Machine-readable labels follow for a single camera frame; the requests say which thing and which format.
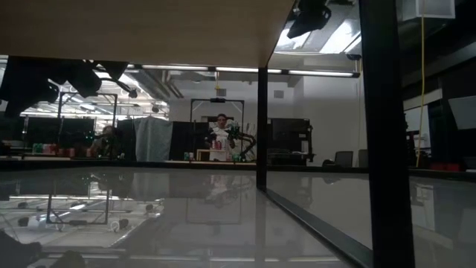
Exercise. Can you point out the grey office chair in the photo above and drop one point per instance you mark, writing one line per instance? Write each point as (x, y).
(344, 159)
(362, 158)

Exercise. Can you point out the black partition panel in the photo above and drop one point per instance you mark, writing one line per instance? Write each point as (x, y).
(186, 139)

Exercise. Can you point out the black metal rig frame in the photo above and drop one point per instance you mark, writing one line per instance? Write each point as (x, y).
(217, 100)
(89, 94)

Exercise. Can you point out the red box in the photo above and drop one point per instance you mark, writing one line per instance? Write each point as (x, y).
(444, 166)

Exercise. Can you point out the white ceiling box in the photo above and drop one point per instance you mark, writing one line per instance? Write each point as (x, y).
(427, 9)

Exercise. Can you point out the black desk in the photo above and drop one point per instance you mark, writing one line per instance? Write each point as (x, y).
(56, 162)

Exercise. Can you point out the light wooden board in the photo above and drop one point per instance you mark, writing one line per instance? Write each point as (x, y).
(148, 30)

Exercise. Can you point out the person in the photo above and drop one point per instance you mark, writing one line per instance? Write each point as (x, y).
(106, 143)
(222, 137)

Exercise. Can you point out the small wooden shelf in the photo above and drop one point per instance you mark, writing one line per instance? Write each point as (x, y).
(210, 150)

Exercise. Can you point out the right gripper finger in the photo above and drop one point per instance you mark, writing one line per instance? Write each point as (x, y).
(301, 30)

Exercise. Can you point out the black background robot arm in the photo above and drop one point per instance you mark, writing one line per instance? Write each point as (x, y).
(245, 141)

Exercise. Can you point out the grey cloth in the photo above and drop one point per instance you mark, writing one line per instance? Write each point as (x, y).
(152, 137)

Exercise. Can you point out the black wall screen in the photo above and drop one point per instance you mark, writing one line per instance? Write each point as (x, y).
(288, 134)

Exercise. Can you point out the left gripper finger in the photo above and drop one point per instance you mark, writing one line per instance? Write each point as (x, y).
(113, 69)

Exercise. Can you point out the white board panel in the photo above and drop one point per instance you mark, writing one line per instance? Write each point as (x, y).
(463, 111)

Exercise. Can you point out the black monitor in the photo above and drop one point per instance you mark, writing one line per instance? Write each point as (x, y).
(44, 130)

